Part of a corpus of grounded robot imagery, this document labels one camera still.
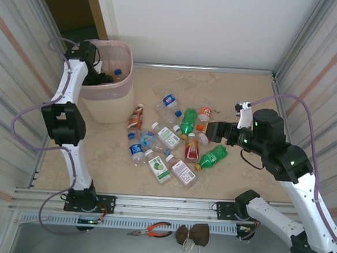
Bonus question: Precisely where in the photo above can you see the brown wooden door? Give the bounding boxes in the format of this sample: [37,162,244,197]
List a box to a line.
[30,0,111,43]

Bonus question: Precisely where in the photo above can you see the small orange label bottle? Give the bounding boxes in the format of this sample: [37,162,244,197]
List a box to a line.
[196,105,215,132]

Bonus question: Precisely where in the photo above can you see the aluminium mounting rail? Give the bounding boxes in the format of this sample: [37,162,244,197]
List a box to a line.
[9,185,297,231]

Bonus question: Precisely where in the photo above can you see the clear bottle with red cap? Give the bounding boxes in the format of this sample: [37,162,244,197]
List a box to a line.
[196,131,211,146]

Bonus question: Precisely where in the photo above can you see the blue label blue cap bottle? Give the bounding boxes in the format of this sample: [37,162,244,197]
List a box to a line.
[126,132,148,168]

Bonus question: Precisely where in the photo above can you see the lime picture label bottle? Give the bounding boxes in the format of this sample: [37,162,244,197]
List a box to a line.
[142,148,174,185]

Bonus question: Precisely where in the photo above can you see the aluminium table edge rail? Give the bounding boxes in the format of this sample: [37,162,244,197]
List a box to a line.
[132,60,277,79]

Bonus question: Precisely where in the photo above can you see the pink juice purple label bottle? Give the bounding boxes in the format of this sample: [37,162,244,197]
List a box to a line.
[163,154,199,189]

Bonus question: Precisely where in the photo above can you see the green label white cap bottle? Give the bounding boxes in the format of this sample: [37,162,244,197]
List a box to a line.
[149,121,184,151]

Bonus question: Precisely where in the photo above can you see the black right camera cable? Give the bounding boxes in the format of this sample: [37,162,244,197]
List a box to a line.
[238,148,267,171]

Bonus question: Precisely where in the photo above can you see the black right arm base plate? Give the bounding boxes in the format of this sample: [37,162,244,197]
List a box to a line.
[214,200,268,224]

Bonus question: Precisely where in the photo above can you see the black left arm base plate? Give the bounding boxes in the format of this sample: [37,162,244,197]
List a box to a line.
[63,192,117,215]

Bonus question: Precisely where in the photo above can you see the black camera cable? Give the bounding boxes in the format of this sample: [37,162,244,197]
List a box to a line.
[238,148,267,171]
[92,44,103,69]

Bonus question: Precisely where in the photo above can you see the orange handled pliers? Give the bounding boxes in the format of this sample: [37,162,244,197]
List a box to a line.
[126,219,173,240]

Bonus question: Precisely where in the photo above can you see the white slotted cable duct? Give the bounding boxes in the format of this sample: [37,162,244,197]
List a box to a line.
[16,208,263,241]

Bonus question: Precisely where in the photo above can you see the clear Pepsi label bottle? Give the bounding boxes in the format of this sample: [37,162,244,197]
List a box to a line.
[160,93,185,118]

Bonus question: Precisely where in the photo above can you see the clear bottle colourful blue label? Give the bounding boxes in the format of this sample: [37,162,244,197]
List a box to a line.
[137,129,174,157]

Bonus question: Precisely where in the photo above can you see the pink mesh waste bin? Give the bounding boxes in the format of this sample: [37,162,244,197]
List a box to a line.
[66,37,139,127]

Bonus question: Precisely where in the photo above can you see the crushed red blue label bottle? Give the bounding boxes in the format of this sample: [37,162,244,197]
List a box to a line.
[113,68,126,83]

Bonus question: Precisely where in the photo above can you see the brown cloth pouch with string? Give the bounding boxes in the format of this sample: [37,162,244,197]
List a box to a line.
[173,221,211,253]

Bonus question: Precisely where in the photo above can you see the black controller board with wires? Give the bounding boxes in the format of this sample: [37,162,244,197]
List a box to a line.
[235,224,259,243]
[76,217,105,233]

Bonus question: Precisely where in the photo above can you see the black left camera cable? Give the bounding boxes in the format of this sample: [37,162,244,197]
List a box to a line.
[92,44,103,69]

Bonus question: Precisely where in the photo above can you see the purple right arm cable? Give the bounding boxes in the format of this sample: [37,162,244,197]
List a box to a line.
[239,91,337,249]

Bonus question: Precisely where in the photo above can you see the green bottle with orange cap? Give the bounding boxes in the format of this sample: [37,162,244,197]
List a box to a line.
[178,107,199,142]
[193,142,230,174]

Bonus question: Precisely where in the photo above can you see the plain clear white cap bottle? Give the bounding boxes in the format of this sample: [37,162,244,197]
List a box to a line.
[155,102,184,134]

